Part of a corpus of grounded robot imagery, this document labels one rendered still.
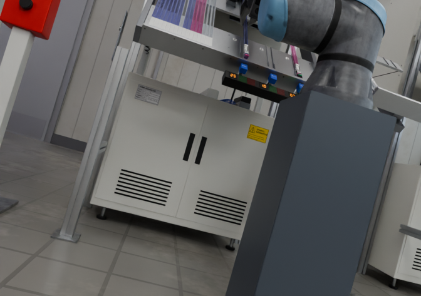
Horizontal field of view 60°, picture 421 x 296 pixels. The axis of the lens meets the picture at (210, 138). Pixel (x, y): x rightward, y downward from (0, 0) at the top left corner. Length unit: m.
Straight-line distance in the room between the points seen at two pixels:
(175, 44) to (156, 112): 0.37
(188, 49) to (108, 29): 3.43
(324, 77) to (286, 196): 0.25
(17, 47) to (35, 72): 3.24
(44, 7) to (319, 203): 1.11
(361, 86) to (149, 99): 0.96
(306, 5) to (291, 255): 0.47
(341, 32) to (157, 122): 0.93
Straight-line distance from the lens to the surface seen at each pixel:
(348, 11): 0.80
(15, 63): 1.43
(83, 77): 4.57
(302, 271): 0.72
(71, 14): 4.73
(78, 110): 4.54
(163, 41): 1.26
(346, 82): 0.75
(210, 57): 1.26
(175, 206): 1.55
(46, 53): 4.67
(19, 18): 1.43
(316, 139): 0.69
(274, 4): 0.75
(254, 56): 1.37
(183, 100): 1.53
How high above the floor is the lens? 0.38
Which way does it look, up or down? 3 degrees up
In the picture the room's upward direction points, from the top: 16 degrees clockwise
